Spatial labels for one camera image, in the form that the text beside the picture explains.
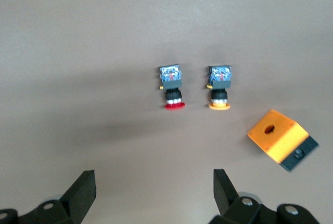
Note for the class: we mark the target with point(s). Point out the orange black button enclosure box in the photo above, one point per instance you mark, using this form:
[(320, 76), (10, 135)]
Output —
[(278, 135)]

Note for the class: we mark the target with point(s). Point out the orange push button switch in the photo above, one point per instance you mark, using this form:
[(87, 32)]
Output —
[(219, 83)]

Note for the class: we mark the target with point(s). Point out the red push button switch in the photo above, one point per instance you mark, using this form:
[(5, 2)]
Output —
[(171, 83)]

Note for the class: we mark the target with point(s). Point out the brown table cover mat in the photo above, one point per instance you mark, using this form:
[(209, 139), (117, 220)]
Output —
[(104, 39)]

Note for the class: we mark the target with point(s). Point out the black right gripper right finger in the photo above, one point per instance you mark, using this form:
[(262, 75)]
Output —
[(223, 190)]

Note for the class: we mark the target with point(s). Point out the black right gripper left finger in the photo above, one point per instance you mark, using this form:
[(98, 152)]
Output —
[(80, 190)]

